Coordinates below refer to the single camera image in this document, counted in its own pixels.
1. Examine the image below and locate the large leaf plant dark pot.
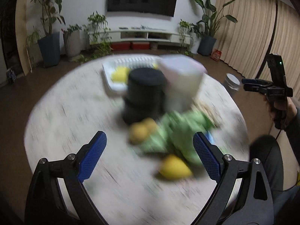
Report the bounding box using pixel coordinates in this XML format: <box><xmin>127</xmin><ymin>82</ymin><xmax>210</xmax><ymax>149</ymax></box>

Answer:
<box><xmin>190</xmin><ymin>0</ymin><xmax>238</xmax><ymax>56</ymax></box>

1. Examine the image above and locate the person's right hand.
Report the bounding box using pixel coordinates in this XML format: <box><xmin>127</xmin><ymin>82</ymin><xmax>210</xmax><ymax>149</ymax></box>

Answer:
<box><xmin>263</xmin><ymin>95</ymin><xmax>297</xmax><ymax>128</ymax></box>

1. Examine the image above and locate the floral white tablecloth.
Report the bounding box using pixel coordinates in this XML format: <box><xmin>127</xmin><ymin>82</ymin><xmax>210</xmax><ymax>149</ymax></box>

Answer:
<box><xmin>23</xmin><ymin>53</ymin><xmax>249</xmax><ymax>225</ymax></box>

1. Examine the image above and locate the red decorative box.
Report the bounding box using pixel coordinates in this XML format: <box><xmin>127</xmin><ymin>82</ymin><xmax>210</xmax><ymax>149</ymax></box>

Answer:
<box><xmin>211</xmin><ymin>49</ymin><xmax>222</xmax><ymax>62</ymax></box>

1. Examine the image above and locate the black cylinder container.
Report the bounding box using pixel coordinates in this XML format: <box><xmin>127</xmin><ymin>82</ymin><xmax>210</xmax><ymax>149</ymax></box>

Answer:
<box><xmin>123</xmin><ymin>67</ymin><xmax>166</xmax><ymax>125</ymax></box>

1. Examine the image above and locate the grey cylindrical trash can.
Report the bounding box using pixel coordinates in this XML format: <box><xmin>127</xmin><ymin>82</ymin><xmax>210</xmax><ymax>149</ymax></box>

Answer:
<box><xmin>223</xmin><ymin>73</ymin><xmax>241</xmax><ymax>97</ymax></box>

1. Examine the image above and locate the red storage box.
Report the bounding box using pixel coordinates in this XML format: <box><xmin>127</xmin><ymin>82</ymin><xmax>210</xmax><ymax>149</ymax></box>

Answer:
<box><xmin>131</xmin><ymin>41</ymin><xmax>150</xmax><ymax>50</ymax></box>
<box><xmin>111</xmin><ymin>42</ymin><xmax>131</xmax><ymax>51</ymax></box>

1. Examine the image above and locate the yellow foam ball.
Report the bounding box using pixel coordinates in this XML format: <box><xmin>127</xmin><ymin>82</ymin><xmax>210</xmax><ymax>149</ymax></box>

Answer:
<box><xmin>159</xmin><ymin>154</ymin><xmax>193</xmax><ymax>180</ymax></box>
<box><xmin>129</xmin><ymin>122</ymin><xmax>150</xmax><ymax>145</ymax></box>

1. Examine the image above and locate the tall plant in blue pot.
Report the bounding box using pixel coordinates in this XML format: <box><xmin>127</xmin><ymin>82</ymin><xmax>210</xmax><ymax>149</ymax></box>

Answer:
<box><xmin>31</xmin><ymin>0</ymin><xmax>66</xmax><ymax>68</ymax></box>

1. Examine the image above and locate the translucent plastic container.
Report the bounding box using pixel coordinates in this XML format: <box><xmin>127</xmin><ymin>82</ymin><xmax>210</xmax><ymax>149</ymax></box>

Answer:
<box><xmin>158</xmin><ymin>54</ymin><xmax>207</xmax><ymax>113</ymax></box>

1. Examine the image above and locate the beige curtain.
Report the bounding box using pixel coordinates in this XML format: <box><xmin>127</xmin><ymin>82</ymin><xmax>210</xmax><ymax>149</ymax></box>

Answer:
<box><xmin>216</xmin><ymin>0</ymin><xmax>299</xmax><ymax>99</ymax></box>

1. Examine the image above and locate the trailing green vine plant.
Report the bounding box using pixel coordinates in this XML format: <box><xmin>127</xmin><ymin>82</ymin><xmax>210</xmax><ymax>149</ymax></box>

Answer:
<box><xmin>77</xmin><ymin>11</ymin><xmax>112</xmax><ymax>64</ymax></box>

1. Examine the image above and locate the white plastic tray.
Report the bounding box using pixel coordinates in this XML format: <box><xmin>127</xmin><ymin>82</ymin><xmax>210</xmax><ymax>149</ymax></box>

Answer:
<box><xmin>102</xmin><ymin>54</ymin><xmax>161</xmax><ymax>95</ymax></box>

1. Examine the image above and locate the small vine plant right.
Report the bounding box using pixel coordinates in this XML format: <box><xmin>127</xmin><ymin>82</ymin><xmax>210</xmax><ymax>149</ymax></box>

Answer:
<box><xmin>178</xmin><ymin>19</ymin><xmax>201</xmax><ymax>58</ymax></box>

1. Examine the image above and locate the dark blue floor box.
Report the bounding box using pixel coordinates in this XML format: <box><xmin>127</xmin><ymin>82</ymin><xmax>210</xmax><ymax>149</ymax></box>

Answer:
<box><xmin>6</xmin><ymin>68</ymin><xmax>17</xmax><ymax>84</ymax></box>

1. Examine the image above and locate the plant in white ribbed pot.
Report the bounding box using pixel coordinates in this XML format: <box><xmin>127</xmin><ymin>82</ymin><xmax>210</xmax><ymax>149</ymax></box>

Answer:
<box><xmin>61</xmin><ymin>24</ymin><xmax>81</xmax><ymax>62</ymax></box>

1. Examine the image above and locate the small yellow sponge block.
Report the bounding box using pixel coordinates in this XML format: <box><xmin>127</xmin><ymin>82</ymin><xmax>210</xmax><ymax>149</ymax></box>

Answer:
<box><xmin>111</xmin><ymin>67</ymin><xmax>131</xmax><ymax>84</ymax></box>

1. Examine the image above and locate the green knotted cloth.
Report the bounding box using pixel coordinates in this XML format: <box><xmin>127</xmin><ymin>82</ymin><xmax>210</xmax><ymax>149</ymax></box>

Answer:
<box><xmin>138</xmin><ymin>110</ymin><xmax>216</xmax><ymax>166</ymax></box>

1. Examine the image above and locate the white tv console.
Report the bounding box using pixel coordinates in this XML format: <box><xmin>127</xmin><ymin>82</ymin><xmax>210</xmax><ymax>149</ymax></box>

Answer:
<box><xmin>90</xmin><ymin>26</ymin><xmax>192</xmax><ymax>50</ymax></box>

